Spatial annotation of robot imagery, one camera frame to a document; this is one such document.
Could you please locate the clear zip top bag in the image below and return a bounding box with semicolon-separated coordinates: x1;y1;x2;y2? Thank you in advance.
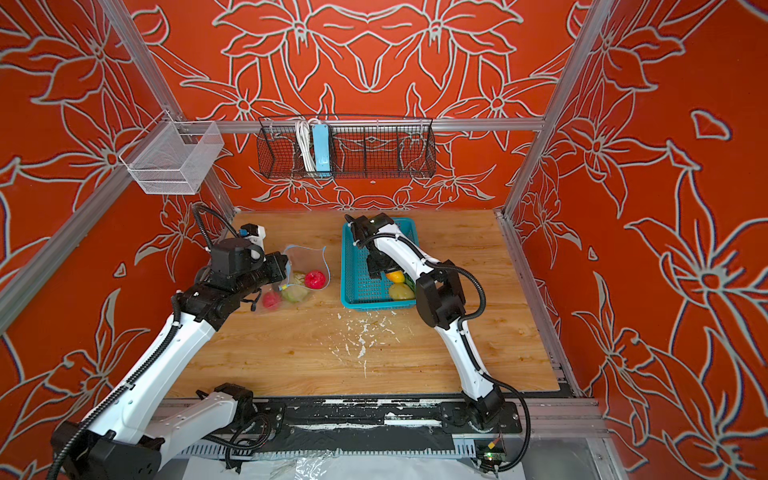
250;245;331;312

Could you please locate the teal plastic perforated basket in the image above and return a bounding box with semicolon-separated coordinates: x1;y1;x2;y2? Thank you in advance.
340;214;416;311

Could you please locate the clear plastic wall bin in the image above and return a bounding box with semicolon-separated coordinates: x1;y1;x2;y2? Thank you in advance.
121;121;224;195

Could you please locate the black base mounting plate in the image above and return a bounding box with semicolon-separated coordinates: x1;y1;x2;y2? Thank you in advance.
253;396;523;434

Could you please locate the light blue flat box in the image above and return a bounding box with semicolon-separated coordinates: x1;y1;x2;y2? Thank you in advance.
312;123;331;177

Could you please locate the yellow green potato toy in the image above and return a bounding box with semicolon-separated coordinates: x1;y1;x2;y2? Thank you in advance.
388;283;415;301

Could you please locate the aluminium frame rail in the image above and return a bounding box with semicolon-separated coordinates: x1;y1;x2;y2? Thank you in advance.
212;117;544;134

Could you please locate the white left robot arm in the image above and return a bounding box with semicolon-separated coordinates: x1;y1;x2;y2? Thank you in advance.
47;224;288;479

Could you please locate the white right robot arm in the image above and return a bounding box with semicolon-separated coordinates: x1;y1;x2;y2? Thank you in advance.
345;213;531;431

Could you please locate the white coiled cable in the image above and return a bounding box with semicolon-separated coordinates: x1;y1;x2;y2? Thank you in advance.
295;118;319;174

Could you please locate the black wire wall basket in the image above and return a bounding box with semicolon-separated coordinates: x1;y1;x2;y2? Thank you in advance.
256;114;437;180

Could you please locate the yellow orange pepper toy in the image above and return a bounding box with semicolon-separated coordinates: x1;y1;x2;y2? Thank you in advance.
386;271;406;284

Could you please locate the red round fruit toy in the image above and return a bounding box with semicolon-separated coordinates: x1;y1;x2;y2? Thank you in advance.
304;270;328;290

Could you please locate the green cabbage toy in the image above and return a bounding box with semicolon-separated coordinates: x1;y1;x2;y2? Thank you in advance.
280;284;312;303

